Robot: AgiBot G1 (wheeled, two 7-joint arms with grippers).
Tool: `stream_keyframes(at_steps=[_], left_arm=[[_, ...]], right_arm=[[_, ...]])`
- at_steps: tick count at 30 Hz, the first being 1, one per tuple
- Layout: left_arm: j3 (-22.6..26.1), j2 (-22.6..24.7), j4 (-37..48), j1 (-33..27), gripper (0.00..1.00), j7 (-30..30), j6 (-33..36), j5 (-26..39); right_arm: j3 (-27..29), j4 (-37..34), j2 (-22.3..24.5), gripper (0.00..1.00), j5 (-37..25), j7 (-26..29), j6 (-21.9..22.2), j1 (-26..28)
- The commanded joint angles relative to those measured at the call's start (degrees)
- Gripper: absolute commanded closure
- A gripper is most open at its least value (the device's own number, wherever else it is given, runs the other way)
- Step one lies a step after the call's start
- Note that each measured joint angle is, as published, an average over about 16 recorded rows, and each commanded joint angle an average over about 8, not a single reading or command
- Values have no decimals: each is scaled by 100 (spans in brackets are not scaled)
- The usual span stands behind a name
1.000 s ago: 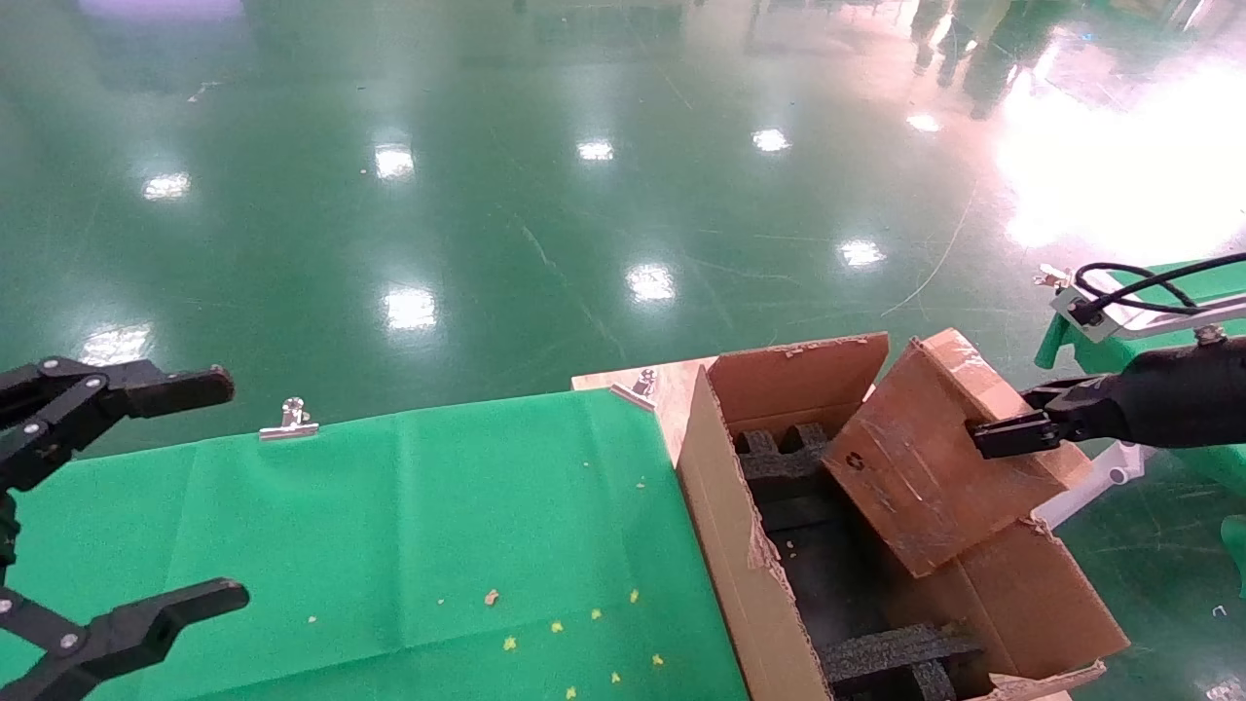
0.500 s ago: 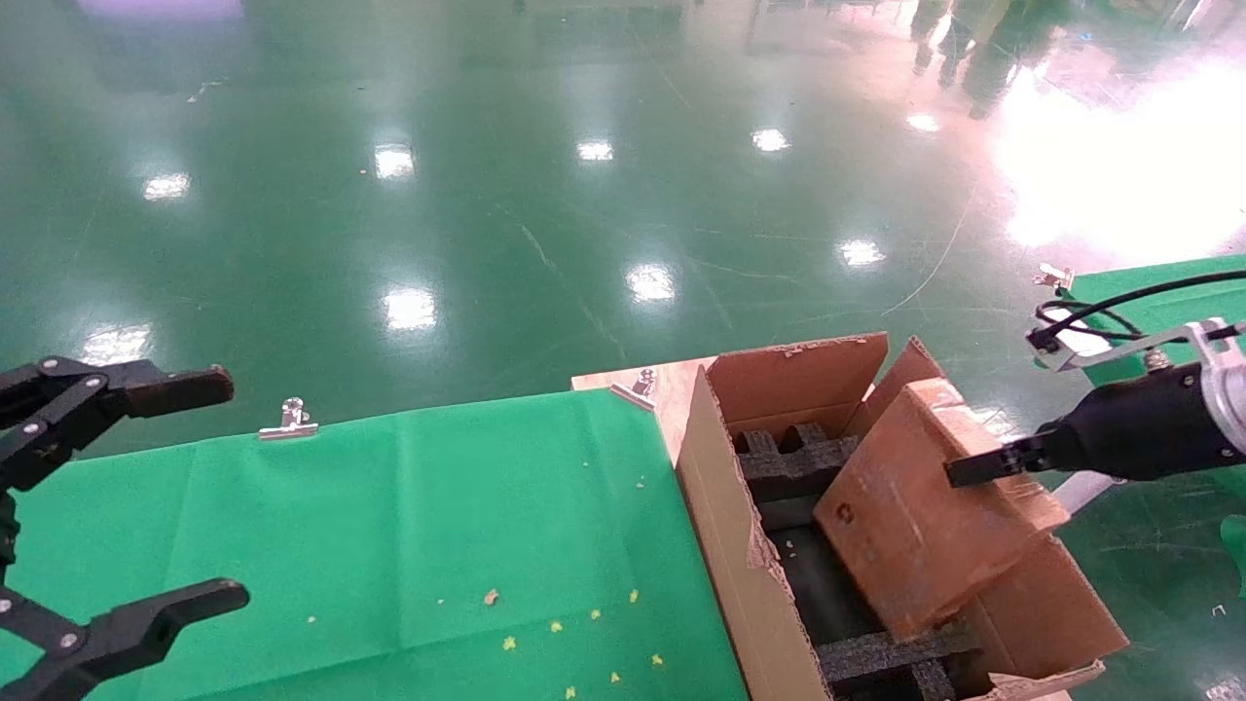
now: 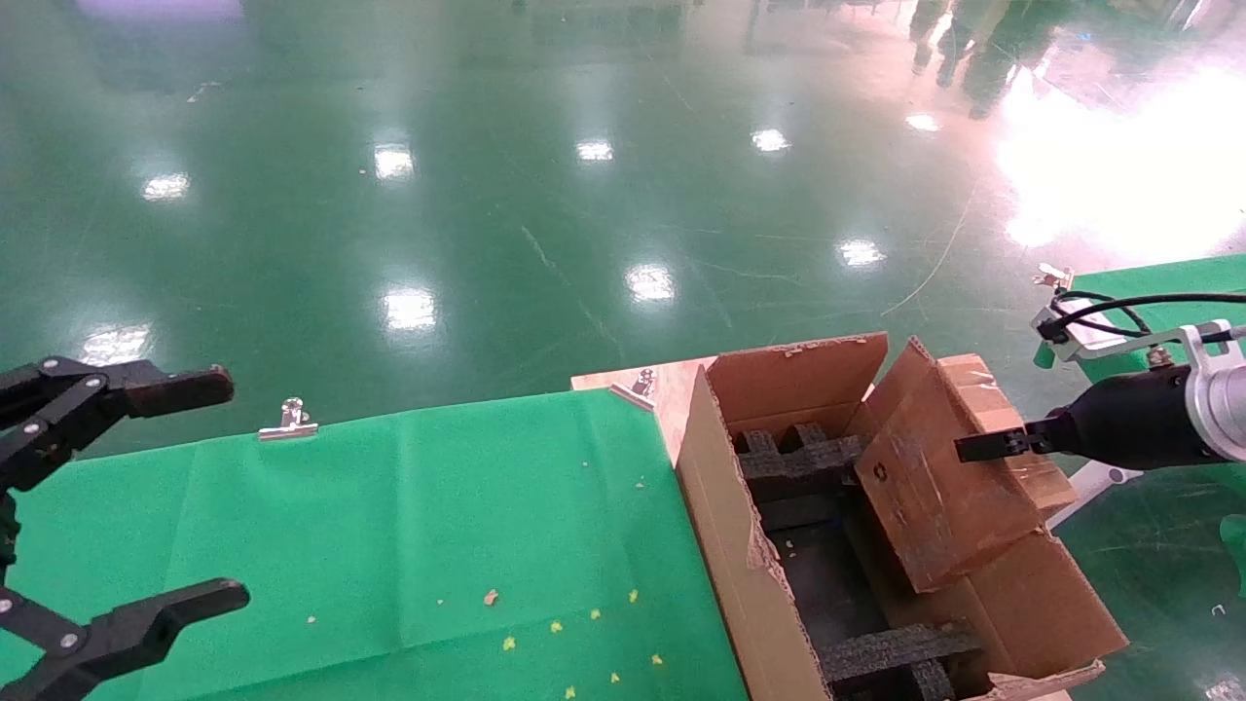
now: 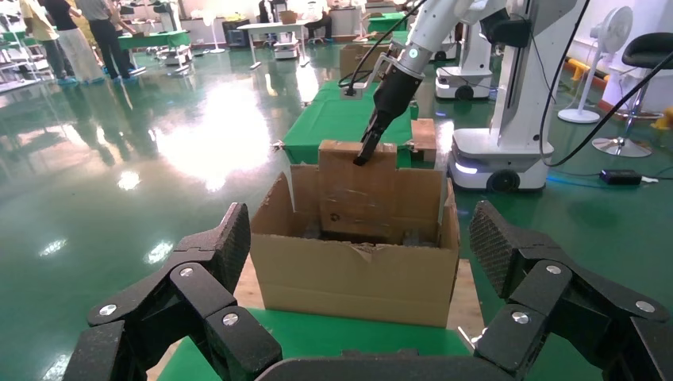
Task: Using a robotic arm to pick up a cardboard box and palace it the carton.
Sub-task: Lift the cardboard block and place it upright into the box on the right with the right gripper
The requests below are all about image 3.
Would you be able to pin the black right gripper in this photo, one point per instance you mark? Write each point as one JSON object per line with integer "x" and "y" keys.
{"x": 1129, "y": 419}

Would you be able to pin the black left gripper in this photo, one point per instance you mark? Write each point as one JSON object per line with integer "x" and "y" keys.
{"x": 7, "y": 531}

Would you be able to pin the small brown cardboard box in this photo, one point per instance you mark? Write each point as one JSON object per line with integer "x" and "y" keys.
{"x": 934, "y": 497}

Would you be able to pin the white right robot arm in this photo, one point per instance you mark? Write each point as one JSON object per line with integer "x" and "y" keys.
{"x": 1222, "y": 409}

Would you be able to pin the large open cardboard carton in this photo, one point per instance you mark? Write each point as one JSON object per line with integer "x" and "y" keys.
{"x": 720, "y": 506}

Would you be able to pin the white table strut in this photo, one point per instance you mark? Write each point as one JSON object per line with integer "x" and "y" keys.
{"x": 1090, "y": 482}

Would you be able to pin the silver binder clip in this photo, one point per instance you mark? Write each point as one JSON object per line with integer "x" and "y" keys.
{"x": 289, "y": 426}
{"x": 638, "y": 389}
{"x": 1054, "y": 279}

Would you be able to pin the black foam insert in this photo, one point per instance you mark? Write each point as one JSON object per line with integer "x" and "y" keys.
{"x": 793, "y": 465}
{"x": 896, "y": 654}

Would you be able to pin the large green tablecloth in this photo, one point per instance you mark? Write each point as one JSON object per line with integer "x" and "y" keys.
{"x": 389, "y": 526}

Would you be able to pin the green cloth on side table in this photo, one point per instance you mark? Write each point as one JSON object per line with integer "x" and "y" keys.
{"x": 1168, "y": 277}

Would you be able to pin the small green cloth piece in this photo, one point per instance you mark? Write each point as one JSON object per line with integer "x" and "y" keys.
{"x": 1236, "y": 550}

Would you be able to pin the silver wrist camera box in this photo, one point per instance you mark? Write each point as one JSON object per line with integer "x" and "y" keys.
{"x": 1076, "y": 331}

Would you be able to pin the silver camera mount bracket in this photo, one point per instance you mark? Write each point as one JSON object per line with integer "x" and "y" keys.
{"x": 1158, "y": 343}

